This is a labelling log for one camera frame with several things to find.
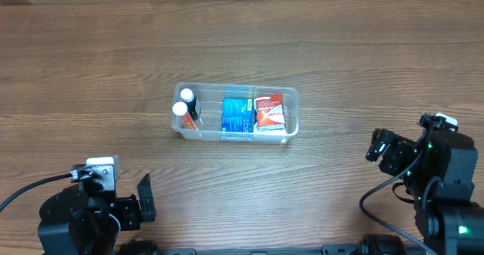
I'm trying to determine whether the white Hansaplast plaster box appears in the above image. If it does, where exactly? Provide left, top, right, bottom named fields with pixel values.
left=253, top=124, right=287, bottom=135

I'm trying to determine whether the orange Redoxon tube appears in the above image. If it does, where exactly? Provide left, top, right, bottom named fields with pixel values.
left=172, top=101, right=197, bottom=130

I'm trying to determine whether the clear plastic container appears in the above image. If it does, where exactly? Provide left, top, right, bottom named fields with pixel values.
left=171, top=82, right=299, bottom=144

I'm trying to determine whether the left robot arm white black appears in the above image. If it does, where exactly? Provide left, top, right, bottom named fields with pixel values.
left=38, top=172, right=157, bottom=254

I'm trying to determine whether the black bottle white cap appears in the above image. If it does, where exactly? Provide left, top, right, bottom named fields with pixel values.
left=180, top=88, right=201, bottom=121

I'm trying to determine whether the red medicine box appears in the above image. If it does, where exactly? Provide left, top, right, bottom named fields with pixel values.
left=255, top=94, right=285, bottom=131

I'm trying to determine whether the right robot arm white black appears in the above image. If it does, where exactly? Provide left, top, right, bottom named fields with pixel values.
left=366, top=128, right=483, bottom=254

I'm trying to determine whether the blue medicine box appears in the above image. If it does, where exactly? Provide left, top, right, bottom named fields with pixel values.
left=221, top=98, right=254, bottom=132

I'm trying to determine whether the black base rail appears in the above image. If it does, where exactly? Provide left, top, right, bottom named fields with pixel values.
left=150, top=243, right=427, bottom=255

